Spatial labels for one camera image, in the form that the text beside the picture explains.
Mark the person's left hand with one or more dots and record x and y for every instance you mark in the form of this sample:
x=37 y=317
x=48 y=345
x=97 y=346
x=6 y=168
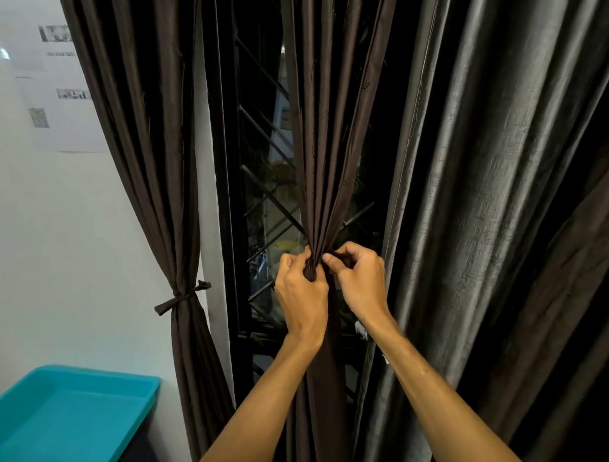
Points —
x=300 y=304

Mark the person's right hand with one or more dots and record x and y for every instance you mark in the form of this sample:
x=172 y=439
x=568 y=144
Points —
x=364 y=290

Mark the person's right thumb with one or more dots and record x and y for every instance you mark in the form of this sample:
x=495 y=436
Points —
x=334 y=264

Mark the person's left thumb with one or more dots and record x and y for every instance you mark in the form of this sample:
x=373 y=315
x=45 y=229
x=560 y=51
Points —
x=307 y=257

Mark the dark brown curtain tieback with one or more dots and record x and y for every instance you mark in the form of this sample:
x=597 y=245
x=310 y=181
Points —
x=310 y=272

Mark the gathered dark brown curtain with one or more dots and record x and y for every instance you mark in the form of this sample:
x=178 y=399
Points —
x=328 y=143

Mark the person's left forearm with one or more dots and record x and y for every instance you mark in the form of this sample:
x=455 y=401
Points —
x=266 y=404

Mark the person's right forearm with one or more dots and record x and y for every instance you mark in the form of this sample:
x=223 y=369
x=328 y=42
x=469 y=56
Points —
x=428 y=404

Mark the white plastic hook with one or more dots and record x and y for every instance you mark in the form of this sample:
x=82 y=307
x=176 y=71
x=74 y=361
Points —
x=361 y=331

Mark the black window grille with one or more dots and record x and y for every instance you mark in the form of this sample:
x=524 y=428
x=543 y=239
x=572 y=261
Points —
x=266 y=190

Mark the knotted brown curtain tieback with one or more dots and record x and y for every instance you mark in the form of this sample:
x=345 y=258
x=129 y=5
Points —
x=181 y=297

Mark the grey textured curtain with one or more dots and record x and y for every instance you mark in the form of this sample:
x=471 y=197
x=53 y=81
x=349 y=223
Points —
x=476 y=214

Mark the tied dark brown curtain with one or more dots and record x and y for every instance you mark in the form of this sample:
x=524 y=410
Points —
x=157 y=190

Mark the teal plastic bin lid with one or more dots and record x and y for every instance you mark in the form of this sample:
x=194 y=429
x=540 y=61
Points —
x=71 y=409

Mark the white paper wall notice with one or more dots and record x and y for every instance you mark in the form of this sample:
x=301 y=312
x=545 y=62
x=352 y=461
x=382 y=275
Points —
x=62 y=119

